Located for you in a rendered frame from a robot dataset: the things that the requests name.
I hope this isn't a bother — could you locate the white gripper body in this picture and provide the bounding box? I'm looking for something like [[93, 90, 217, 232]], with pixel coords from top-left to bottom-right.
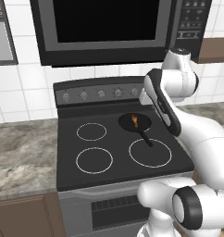
[[138, 88, 155, 107]]

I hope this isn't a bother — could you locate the orange chicken drumstick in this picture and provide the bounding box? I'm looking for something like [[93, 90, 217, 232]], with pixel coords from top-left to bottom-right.
[[131, 114, 140, 130]]

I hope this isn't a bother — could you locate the black frying pan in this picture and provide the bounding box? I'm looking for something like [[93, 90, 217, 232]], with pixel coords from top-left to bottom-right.
[[118, 112, 155, 148]]

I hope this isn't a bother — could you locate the black microwave oven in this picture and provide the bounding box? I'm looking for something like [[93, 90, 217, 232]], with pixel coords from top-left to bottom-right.
[[29, 0, 214, 68]]

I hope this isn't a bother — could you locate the black and grey stove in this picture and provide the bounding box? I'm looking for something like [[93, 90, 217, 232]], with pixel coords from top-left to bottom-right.
[[52, 75, 197, 237]]

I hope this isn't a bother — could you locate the grey oven door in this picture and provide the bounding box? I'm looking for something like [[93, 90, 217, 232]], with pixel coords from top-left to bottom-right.
[[57, 184, 155, 237]]

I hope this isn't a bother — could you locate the brown cupboard door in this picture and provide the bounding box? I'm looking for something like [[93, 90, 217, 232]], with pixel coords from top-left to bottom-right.
[[0, 193, 68, 237]]

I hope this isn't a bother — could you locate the brown wall cupboard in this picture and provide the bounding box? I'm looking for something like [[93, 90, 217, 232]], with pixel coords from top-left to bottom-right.
[[192, 36, 224, 65]]

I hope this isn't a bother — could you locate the grey oven door handle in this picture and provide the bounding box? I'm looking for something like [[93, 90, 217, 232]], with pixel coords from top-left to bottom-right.
[[71, 183, 143, 196]]

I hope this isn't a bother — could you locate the grey wall cupboard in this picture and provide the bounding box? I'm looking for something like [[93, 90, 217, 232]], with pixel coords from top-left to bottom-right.
[[0, 0, 19, 66]]

